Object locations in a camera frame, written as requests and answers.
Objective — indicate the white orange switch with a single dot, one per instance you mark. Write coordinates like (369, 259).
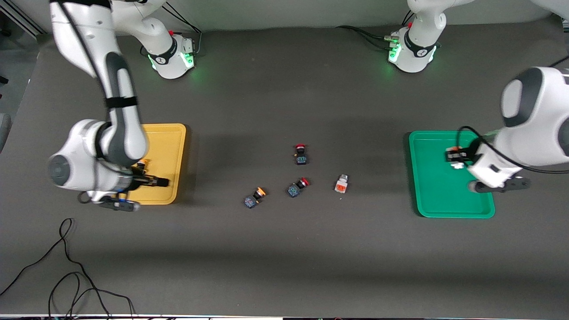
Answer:
(341, 184)

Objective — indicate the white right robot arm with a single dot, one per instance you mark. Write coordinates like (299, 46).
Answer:
(118, 120)

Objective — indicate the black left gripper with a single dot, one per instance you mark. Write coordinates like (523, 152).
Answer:
(465, 154)

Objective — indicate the yellow plastic tray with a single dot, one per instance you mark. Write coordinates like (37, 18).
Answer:
(164, 151)

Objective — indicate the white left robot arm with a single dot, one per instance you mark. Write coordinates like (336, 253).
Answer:
(533, 115)

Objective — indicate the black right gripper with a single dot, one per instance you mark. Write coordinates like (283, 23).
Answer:
(138, 181)

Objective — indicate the green plastic tray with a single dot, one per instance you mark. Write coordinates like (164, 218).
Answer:
(438, 191)

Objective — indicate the aluminium frame rail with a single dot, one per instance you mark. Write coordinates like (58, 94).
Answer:
(24, 20)

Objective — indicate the yellow push button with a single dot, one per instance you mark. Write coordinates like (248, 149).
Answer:
(142, 165)
(254, 198)

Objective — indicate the red push button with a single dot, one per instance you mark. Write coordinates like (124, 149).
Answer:
(301, 154)
(298, 188)

